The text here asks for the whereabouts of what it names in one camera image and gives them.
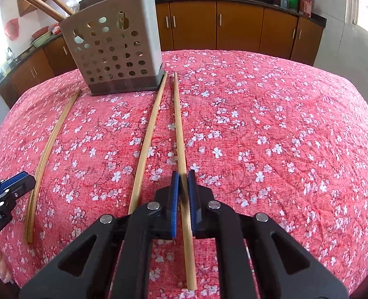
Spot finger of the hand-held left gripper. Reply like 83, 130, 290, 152
0, 174, 37, 208
0, 171, 29, 194

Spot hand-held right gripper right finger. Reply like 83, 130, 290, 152
187, 170, 350, 299

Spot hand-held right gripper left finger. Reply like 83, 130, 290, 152
19, 171, 181, 299

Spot perforated plastic utensil holder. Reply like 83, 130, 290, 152
58, 0, 168, 97

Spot red floral tablecloth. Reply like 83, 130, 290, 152
0, 48, 368, 299

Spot green basin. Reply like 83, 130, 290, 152
31, 36, 59, 47

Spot red basin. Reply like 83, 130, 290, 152
31, 26, 52, 41

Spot wooden base cabinets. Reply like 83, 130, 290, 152
0, 0, 325, 109

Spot black kitchen countertop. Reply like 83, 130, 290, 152
0, 0, 328, 88

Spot red plastic bag on wall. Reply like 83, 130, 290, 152
5, 18, 20, 40

